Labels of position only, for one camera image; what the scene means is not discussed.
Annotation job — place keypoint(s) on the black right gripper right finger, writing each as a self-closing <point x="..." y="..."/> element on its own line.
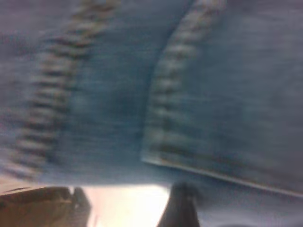
<point x="181" y="210"/>

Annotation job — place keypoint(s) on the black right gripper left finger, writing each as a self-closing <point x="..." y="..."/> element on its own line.
<point x="42" y="210"/>

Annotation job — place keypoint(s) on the blue denim pants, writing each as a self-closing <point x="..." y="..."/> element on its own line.
<point x="118" y="94"/>

